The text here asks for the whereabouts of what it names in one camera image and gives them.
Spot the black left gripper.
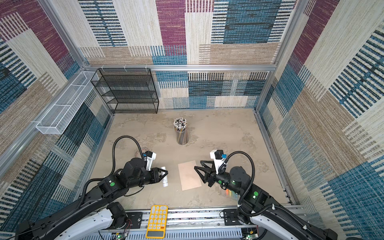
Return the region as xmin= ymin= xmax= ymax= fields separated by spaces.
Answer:
xmin=128 ymin=166 xmax=169 ymax=190

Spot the pack of coloured highlighters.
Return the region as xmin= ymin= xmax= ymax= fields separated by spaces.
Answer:
xmin=225 ymin=189 xmax=240 ymax=201

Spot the aluminium front rail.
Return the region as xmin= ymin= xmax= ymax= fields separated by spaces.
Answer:
xmin=53 ymin=203 xmax=310 ymax=232

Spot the black wire shelf rack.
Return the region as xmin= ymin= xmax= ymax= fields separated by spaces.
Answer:
xmin=91 ymin=68 xmax=159 ymax=114

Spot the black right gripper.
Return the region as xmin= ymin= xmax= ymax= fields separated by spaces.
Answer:
xmin=194 ymin=160 xmax=242 ymax=195

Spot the white glue stick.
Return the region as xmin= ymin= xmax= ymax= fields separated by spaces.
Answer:
xmin=161 ymin=167 xmax=168 ymax=187

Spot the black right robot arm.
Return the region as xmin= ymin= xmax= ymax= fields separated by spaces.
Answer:
xmin=194 ymin=150 xmax=338 ymax=240

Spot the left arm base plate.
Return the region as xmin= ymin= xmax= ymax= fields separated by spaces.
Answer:
xmin=124 ymin=212 xmax=143 ymax=230

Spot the white wire mesh basket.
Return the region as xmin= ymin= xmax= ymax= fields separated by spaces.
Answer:
xmin=36 ymin=71 xmax=95 ymax=135

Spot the metal cup of pencils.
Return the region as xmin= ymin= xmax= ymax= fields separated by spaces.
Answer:
xmin=174 ymin=117 xmax=188 ymax=145

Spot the yellow calculator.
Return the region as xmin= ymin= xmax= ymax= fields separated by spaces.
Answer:
xmin=146 ymin=205 xmax=169 ymax=239

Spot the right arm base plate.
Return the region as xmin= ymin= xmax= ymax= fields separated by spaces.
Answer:
xmin=219 ymin=209 xmax=254 ymax=226

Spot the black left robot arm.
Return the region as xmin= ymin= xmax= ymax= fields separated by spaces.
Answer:
xmin=13 ymin=155 xmax=168 ymax=240

